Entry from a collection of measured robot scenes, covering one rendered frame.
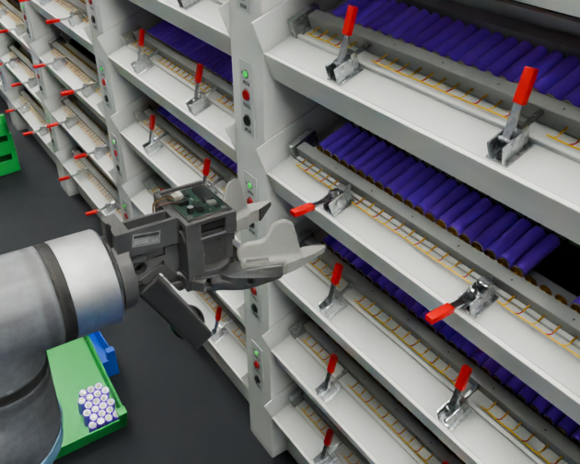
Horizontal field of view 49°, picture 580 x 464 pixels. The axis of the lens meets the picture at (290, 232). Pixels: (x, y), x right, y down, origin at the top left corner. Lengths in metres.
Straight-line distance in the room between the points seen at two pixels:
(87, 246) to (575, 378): 0.50
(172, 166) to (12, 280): 0.97
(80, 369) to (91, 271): 1.14
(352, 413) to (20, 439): 0.67
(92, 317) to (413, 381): 0.53
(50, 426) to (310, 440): 0.80
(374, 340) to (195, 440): 0.69
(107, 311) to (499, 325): 0.43
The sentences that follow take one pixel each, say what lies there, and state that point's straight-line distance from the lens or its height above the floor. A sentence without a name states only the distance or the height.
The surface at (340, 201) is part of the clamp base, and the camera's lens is 0.93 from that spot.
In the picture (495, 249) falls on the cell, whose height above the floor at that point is 0.78.
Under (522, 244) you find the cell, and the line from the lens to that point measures 0.82.
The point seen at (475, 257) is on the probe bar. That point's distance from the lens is 0.81.
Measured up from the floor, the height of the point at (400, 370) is 0.54.
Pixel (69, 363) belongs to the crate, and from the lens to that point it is 1.71.
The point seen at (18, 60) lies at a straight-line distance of 2.92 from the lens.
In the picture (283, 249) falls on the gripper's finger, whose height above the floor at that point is 0.86.
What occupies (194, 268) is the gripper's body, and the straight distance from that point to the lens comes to 0.61.
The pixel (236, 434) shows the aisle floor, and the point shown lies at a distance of 1.58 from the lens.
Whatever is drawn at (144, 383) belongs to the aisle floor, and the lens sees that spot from 1.72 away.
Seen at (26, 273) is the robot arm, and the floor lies 0.91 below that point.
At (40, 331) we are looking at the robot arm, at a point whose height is 0.87.
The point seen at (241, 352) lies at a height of 0.15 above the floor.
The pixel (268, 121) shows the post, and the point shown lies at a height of 0.82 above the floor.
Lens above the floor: 1.23
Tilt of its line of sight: 34 degrees down
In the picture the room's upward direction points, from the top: straight up
